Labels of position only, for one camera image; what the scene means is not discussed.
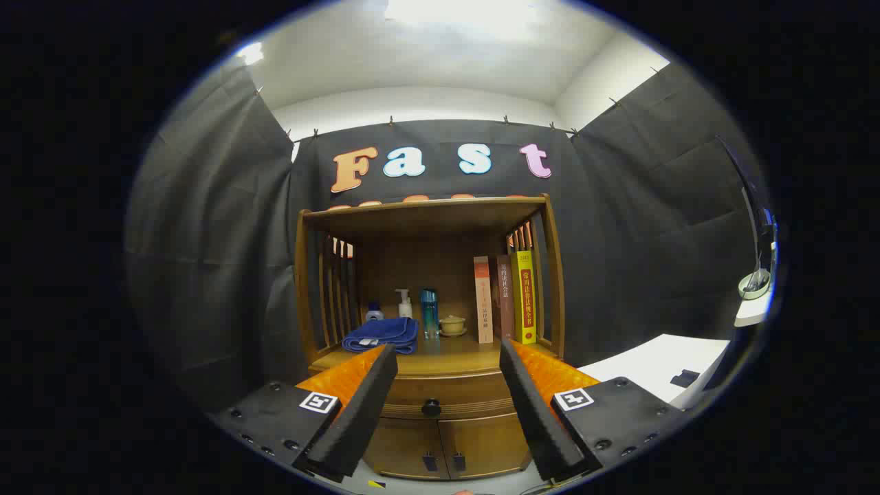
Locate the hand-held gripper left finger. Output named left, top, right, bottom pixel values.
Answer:
left=208, top=342, right=399, bottom=484

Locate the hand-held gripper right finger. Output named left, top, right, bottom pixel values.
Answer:
left=498, top=337, right=690, bottom=483

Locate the wooden cabinet door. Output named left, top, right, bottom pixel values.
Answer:
left=363, top=417, right=451, bottom=480
left=439, top=412, right=531, bottom=476

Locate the wooden countertop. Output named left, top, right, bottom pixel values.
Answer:
left=307, top=335, right=559, bottom=377

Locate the wooden cabinet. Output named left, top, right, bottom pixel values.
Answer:
left=294, top=194, right=566, bottom=481

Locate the blue folded towel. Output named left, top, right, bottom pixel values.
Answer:
left=342, top=317, right=420, bottom=355

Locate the yellow book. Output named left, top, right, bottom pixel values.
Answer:
left=509, top=250, right=538, bottom=345

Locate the brown book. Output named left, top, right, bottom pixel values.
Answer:
left=489, top=254, right=515, bottom=341

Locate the pale pink book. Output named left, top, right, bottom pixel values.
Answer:
left=473, top=256, right=494, bottom=344

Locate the blue glass bottle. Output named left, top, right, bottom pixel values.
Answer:
left=420, top=289, right=440, bottom=340

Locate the white round device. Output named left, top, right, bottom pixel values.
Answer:
left=738, top=267, right=773, bottom=300

